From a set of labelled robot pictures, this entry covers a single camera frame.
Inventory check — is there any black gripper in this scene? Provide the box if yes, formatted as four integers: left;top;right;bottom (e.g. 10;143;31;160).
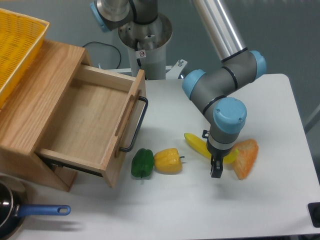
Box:
202;129;234;178

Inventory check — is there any yellow toy banana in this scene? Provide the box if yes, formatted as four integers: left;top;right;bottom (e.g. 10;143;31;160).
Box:
184;133;239;164

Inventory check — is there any yellow toy bell pepper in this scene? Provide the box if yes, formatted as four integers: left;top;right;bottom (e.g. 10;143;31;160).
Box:
154;148;183;174

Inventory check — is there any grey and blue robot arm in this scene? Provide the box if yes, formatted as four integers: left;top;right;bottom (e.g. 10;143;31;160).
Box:
90;0;267;178

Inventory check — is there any orange toy fruit wedge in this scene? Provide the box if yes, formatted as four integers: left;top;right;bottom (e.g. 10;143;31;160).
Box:
231;138;259;180

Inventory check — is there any green toy bell pepper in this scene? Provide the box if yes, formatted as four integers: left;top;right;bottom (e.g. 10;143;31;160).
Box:
131;148;154;178

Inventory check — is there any black object at table edge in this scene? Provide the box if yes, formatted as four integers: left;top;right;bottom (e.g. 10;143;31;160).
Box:
307;202;320;228

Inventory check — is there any open wooden drawer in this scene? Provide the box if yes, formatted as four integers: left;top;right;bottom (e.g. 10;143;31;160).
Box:
35;65;146;188

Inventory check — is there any wooden drawer cabinet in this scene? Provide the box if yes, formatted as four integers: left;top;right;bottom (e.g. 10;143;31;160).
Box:
0;39;91;192

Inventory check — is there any yellow plastic basket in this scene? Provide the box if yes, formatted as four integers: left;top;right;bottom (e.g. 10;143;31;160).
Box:
0;8;50;107

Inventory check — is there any black metal drawer handle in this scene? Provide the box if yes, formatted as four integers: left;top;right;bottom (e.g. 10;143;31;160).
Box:
119;96;149;153

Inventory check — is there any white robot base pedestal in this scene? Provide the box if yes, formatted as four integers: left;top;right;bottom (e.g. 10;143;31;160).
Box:
118;13;188;80

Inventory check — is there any black cable on floor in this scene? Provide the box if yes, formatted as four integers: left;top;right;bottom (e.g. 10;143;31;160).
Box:
81;41;122;70

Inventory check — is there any black pan with blue handle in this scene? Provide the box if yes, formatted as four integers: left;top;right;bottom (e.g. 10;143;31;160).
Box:
0;176;71;240

